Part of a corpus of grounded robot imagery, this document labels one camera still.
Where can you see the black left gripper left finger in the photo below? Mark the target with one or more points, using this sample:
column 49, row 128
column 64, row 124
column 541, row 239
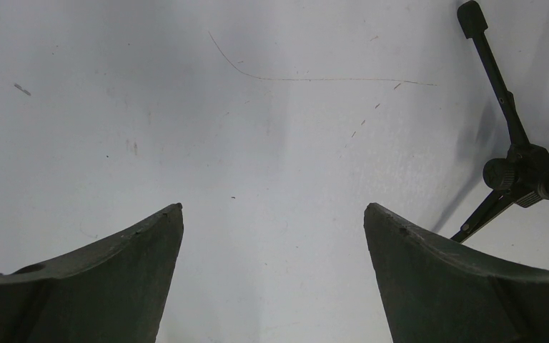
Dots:
column 112, row 290

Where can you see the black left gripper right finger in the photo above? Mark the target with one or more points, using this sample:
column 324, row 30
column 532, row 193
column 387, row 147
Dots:
column 436, row 290

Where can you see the small black tripod microphone stand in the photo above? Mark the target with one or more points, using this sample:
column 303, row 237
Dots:
column 522, row 177

